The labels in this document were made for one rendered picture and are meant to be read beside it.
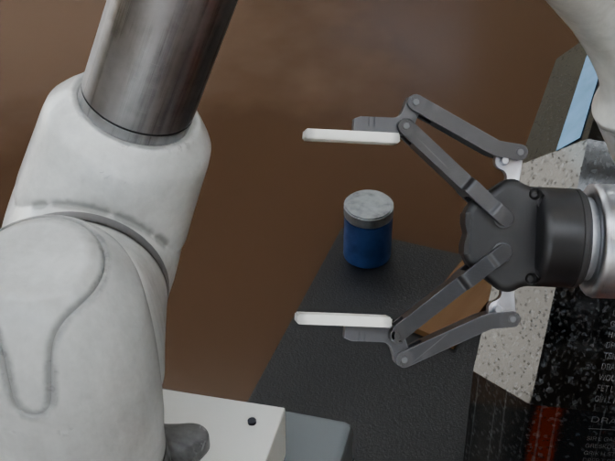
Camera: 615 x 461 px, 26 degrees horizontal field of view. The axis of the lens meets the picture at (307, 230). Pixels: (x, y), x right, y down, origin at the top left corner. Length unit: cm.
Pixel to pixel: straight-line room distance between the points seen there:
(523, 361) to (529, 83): 171
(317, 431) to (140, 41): 45
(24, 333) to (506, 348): 85
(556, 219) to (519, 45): 250
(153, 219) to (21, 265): 16
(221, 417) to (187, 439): 5
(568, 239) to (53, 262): 38
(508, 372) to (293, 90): 167
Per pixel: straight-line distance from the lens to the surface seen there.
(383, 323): 98
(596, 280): 100
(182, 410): 127
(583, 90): 182
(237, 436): 124
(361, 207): 265
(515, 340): 170
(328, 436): 132
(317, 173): 298
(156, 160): 113
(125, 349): 103
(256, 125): 313
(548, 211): 99
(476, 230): 100
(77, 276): 100
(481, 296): 264
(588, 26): 103
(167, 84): 109
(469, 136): 100
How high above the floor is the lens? 178
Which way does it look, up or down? 39 degrees down
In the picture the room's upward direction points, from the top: straight up
